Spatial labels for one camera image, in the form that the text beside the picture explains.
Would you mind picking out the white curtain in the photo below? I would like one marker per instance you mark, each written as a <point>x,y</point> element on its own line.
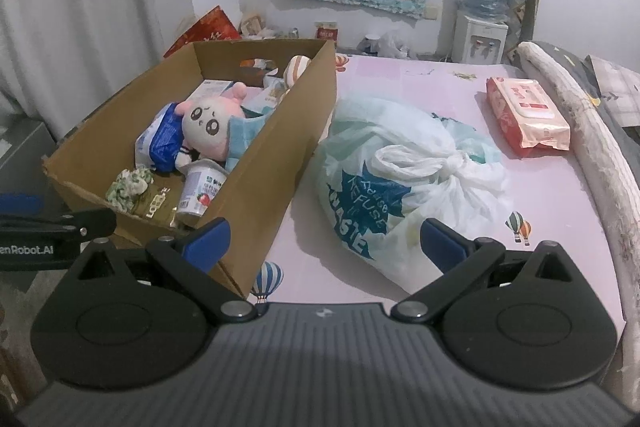
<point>75,7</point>

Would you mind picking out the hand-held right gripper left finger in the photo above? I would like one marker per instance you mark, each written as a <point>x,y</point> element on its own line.
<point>207,241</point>

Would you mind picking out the pale snack packets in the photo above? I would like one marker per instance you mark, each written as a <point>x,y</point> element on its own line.
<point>255,27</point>

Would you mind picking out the green white scrunchie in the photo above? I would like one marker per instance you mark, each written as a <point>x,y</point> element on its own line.
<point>127,187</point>

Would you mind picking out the white plastic bag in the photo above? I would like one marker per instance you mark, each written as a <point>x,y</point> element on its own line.
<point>400,147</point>

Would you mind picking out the orange striped plush ball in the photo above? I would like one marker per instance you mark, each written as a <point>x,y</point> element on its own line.
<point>296,69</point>

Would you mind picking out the brown cardboard box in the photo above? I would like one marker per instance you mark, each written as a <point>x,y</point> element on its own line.
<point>280,157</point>

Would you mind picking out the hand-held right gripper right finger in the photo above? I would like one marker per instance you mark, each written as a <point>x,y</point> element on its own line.
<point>440,243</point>

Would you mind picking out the grey storage box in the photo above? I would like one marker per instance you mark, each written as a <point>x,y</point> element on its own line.
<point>22,157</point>

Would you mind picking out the light blue checked towel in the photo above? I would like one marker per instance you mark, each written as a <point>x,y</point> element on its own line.
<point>245,132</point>

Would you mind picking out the white water dispenser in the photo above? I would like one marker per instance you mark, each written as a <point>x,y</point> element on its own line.
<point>480,39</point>

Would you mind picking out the pink wet wipes pack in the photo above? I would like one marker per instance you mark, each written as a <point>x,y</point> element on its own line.
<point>525,112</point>

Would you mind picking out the white yogurt cup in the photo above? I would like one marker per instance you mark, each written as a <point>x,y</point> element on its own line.
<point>200,187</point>

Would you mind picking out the red snack bag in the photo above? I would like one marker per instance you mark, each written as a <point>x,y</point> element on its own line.
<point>205,32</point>

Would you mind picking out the clear plastic bag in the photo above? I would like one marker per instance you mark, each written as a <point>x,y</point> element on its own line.
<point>395,46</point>

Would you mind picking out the blue white cardboard carton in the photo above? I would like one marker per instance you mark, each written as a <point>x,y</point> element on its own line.
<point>215,88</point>

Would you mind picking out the blue white soft pack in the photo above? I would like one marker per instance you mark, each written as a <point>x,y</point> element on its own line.
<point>160,142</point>

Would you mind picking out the rolled white blanket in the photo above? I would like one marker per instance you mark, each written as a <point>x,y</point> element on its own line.
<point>590,137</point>

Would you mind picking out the pink plush doll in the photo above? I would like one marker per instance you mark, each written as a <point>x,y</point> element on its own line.
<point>205,127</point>

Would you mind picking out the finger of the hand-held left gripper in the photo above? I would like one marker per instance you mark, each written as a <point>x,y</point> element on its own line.
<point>75,223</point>

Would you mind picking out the white printed packet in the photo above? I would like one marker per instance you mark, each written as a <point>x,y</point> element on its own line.
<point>272,94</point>

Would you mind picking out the white wall socket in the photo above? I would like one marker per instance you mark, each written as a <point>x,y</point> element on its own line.
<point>431,13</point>

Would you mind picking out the small red box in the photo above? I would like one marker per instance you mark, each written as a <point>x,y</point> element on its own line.
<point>326,33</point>

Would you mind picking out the gold tissue pack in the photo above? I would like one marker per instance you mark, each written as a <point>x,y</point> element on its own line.
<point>160,202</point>

